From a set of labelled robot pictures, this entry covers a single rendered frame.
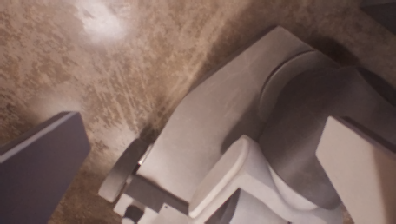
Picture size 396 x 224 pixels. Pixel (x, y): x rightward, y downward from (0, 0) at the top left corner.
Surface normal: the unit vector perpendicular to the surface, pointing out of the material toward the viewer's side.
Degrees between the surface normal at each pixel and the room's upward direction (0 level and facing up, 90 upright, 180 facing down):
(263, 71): 0
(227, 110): 0
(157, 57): 0
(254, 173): 57
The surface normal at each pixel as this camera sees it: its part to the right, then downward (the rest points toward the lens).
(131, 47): -0.16, 0.37
